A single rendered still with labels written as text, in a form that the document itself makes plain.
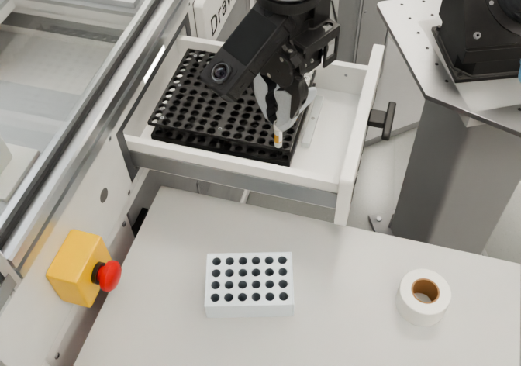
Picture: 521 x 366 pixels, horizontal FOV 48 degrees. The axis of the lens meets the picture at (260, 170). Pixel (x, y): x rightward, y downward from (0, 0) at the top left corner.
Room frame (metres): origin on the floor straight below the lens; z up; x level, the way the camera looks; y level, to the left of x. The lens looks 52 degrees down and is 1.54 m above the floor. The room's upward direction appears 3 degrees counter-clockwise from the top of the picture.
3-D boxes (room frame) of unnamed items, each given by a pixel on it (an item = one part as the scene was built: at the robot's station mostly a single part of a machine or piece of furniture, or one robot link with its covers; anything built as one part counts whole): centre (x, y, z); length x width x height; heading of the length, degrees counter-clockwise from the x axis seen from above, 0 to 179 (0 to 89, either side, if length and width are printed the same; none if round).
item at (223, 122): (0.66, 0.03, 0.87); 0.22 x 0.18 x 0.06; 72
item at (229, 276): (0.39, 0.02, 0.78); 0.12 x 0.08 x 0.04; 88
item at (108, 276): (0.37, 0.20, 0.88); 0.04 x 0.03 x 0.04; 162
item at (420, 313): (0.36, -0.22, 0.78); 0.07 x 0.07 x 0.04
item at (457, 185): (0.89, -0.50, 0.38); 0.30 x 0.30 x 0.76; 9
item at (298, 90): (0.50, -0.04, 1.06); 0.05 x 0.02 x 0.09; 42
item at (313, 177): (0.66, 0.04, 0.86); 0.40 x 0.26 x 0.06; 72
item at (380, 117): (0.59, -0.18, 0.91); 0.07 x 0.04 x 0.01; 162
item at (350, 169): (0.60, -0.16, 0.87); 0.29 x 0.02 x 0.11; 162
